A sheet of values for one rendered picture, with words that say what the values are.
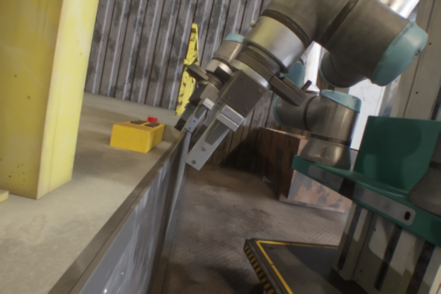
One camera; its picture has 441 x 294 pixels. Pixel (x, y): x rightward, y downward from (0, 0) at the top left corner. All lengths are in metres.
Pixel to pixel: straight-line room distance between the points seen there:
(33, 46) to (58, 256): 0.17
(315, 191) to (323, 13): 2.45
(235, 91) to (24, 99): 0.24
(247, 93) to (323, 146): 0.65
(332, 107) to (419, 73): 0.30
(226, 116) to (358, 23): 0.22
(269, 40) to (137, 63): 3.86
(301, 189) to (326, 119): 1.78
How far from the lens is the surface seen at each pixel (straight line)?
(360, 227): 1.06
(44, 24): 0.26
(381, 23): 0.41
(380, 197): 0.74
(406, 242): 1.00
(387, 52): 0.41
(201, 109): 0.69
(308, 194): 2.76
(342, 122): 0.97
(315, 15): 0.41
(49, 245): 0.21
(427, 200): 0.65
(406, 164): 0.91
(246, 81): 0.35
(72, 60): 0.27
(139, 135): 0.52
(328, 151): 0.96
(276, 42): 0.38
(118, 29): 4.38
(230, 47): 0.81
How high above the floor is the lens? 0.82
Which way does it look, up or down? 7 degrees down
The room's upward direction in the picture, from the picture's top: 12 degrees clockwise
